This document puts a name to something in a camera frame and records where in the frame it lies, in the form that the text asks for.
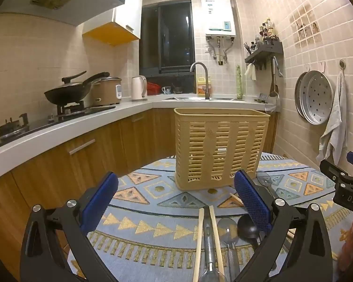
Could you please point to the dark wall shelf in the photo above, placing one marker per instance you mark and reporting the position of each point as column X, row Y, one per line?
column 264, row 51

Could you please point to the beige slatted plastic utensil basket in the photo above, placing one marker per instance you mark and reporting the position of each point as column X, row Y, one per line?
column 220, row 147

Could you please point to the black gas stove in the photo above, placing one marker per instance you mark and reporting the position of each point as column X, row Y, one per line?
column 41, row 123

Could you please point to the green patterned tube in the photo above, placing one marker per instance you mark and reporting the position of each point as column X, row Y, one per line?
column 239, row 82

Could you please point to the white mug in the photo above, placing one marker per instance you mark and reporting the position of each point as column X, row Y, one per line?
column 166, row 90

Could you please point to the dark kitchen window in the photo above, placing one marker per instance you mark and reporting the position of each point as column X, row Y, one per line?
column 164, row 35

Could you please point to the plain metal tray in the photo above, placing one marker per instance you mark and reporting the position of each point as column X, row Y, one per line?
column 297, row 94

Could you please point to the hanging metal tongs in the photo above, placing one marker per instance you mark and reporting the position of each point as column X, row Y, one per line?
column 279, row 69

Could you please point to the grey range hood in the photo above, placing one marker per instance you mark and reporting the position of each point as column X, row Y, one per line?
column 61, row 8

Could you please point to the water heater pipes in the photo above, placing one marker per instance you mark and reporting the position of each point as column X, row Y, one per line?
column 220, row 50

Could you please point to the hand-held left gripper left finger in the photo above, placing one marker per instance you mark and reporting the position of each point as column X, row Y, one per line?
column 101, row 202

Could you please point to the wooden chopstick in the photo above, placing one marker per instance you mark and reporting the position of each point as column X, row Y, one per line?
column 216, row 241
column 236, row 199
column 198, row 241

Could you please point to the blue patterned table mat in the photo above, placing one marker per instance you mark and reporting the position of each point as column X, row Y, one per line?
column 153, row 217

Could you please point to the yellow bottle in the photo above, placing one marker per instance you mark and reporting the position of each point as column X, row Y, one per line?
column 201, row 86

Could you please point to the perforated metal steamer tray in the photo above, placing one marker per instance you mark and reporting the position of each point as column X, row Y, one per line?
column 319, row 98

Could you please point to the white electric kettle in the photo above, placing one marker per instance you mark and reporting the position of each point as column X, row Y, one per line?
column 138, row 89

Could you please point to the black wok with lid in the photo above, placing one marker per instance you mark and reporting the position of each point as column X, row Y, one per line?
column 67, row 92

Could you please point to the row of seasoning bottles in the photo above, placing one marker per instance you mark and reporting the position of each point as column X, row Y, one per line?
column 267, row 33

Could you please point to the metal kitchen faucet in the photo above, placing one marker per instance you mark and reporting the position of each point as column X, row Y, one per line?
column 206, row 79

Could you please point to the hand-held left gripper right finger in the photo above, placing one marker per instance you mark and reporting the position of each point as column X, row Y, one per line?
column 253, row 202

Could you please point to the white water heater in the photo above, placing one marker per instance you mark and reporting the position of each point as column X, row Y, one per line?
column 217, row 14

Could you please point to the metal spoon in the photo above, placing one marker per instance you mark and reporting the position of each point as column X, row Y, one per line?
column 227, row 229

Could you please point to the grey hanging towel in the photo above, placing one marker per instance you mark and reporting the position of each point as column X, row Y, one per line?
column 332, row 135

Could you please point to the black spoon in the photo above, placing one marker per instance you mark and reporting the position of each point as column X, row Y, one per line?
column 247, row 229

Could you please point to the white wall cabinet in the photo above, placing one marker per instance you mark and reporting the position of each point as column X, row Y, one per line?
column 126, row 6

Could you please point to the white hanging cloth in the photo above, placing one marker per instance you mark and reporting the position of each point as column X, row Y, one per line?
column 250, row 72

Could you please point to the white kitchen countertop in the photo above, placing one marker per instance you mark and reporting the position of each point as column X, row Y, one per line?
column 76, row 126

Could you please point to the beige rice cooker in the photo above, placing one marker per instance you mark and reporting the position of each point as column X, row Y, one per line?
column 106, row 92

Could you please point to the red basin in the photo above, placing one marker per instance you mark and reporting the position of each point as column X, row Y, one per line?
column 153, row 89

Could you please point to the steel kitchen sink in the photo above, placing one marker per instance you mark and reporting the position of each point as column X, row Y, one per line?
column 188, row 98

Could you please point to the round metal wall hook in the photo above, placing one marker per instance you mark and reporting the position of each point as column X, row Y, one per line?
column 342, row 63

